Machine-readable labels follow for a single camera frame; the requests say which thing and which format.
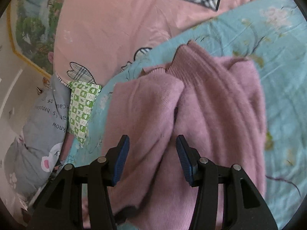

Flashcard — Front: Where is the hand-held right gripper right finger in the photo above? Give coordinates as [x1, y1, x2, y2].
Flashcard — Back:
[176, 135, 279, 230]

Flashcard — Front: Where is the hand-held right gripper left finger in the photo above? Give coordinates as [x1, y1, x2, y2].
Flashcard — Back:
[27, 135, 130, 230]

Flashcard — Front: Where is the pink knit sweater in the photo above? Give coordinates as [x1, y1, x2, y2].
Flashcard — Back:
[82, 39, 268, 230]

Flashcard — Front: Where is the green checkered small pillow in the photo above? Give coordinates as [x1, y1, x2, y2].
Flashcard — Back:
[67, 81, 102, 149]

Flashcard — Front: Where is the grey printed pillow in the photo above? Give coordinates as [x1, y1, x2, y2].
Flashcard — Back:
[3, 73, 72, 208]

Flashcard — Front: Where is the pink quilt with plaid hearts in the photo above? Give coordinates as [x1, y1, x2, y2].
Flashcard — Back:
[52, 0, 288, 87]

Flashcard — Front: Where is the teal floral bed sheet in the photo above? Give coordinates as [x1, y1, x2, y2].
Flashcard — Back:
[64, 0, 307, 230]

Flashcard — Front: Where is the framed landscape wall picture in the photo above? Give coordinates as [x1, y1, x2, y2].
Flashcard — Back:
[8, 0, 75, 78]

